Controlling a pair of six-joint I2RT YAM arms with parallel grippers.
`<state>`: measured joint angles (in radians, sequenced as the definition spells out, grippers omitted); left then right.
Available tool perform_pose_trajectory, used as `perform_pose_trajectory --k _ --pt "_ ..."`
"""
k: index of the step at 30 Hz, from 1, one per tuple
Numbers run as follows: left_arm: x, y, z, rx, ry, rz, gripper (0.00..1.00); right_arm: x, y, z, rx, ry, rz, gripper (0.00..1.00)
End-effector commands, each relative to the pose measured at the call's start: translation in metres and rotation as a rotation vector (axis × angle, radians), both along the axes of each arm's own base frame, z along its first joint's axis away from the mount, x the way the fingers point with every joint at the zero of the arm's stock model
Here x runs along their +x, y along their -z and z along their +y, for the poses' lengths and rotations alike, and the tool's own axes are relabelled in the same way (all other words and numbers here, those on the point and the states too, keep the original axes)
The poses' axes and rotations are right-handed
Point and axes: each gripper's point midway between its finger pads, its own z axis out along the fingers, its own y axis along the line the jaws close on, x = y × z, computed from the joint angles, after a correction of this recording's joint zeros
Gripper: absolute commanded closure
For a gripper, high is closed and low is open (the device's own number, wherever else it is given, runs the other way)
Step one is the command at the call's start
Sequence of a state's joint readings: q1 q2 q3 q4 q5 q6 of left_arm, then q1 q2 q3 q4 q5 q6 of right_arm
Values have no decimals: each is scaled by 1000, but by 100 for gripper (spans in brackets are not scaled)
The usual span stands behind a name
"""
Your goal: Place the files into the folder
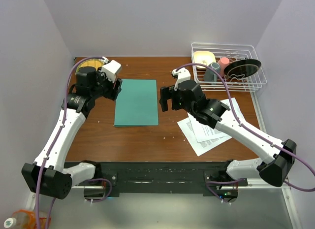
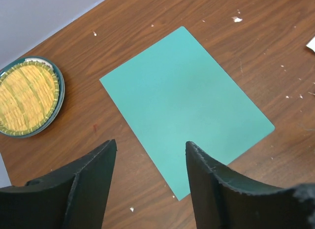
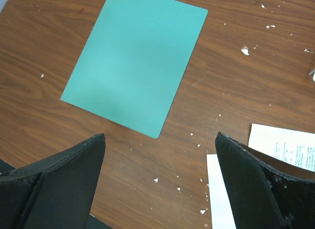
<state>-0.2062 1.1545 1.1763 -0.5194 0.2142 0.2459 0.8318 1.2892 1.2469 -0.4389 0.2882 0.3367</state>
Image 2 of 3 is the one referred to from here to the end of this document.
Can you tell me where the printed paper sheet top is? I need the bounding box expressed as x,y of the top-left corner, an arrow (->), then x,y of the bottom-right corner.
306,36 -> 315,52

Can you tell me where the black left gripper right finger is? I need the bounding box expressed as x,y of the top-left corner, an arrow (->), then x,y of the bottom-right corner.
186,141 -> 315,229

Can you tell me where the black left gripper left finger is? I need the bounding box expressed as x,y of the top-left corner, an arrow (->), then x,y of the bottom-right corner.
0,139 -> 117,229

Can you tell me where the teal file folder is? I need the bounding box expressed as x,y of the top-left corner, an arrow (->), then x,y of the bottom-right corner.
100,27 -> 275,200

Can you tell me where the green plate with woven mat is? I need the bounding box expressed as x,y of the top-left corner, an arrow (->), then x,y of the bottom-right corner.
0,57 -> 65,138

